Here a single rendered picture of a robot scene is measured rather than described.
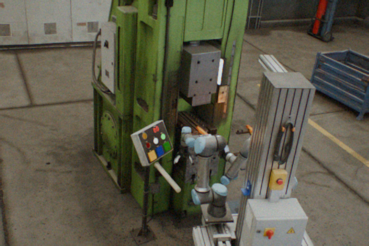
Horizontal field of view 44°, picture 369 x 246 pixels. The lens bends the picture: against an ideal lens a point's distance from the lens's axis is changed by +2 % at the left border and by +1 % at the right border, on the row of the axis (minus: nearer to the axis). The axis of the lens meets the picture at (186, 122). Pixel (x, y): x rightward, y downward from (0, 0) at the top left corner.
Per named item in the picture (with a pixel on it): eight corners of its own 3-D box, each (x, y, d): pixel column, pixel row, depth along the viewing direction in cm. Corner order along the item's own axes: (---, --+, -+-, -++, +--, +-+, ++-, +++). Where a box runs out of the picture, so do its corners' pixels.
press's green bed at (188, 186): (211, 211, 472) (216, 174, 450) (180, 221, 454) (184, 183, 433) (185, 182, 513) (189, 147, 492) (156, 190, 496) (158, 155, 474)
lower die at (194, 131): (206, 136, 427) (207, 128, 423) (188, 140, 417) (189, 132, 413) (184, 117, 458) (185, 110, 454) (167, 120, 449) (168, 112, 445)
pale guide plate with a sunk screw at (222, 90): (225, 101, 435) (227, 85, 427) (217, 103, 431) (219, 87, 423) (224, 100, 437) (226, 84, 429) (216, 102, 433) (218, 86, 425)
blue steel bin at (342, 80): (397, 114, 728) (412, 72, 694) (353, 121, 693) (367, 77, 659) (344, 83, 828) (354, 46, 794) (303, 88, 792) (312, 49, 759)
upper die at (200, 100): (210, 102, 410) (211, 93, 406) (191, 106, 401) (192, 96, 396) (188, 85, 442) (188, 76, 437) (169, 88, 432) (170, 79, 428)
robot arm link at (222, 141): (232, 135, 317) (208, 131, 363) (218, 136, 314) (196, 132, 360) (233, 151, 317) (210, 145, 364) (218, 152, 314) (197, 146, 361)
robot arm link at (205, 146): (213, 206, 332) (219, 139, 312) (194, 208, 328) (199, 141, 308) (208, 197, 343) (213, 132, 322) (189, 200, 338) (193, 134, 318)
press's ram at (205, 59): (223, 91, 412) (229, 50, 393) (188, 97, 394) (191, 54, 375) (200, 74, 443) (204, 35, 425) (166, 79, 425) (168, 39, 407)
